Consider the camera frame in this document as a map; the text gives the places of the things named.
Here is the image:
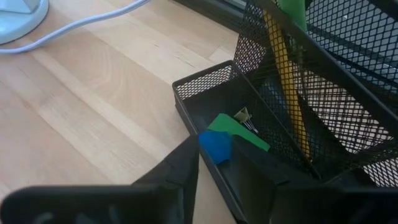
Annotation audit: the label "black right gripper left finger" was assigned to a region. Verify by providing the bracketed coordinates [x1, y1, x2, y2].
[0, 134, 200, 224]

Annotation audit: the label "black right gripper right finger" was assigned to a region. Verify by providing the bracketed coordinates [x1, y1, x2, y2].
[231, 135, 398, 224]

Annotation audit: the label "blue eraser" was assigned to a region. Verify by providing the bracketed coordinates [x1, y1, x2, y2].
[198, 129, 234, 166]

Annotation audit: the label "green card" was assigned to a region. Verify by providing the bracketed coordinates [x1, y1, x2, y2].
[206, 113, 272, 153]

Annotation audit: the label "yellow pencil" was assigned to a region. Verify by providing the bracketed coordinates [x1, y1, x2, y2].
[262, 9, 312, 161]

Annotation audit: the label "green-handled scissors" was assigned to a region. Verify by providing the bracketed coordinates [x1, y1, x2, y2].
[275, 0, 309, 32]

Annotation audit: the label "black mesh desk organizer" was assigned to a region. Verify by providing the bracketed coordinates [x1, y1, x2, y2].
[172, 0, 398, 224]

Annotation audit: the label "white fan cable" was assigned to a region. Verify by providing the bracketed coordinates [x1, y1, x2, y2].
[0, 0, 152, 56]

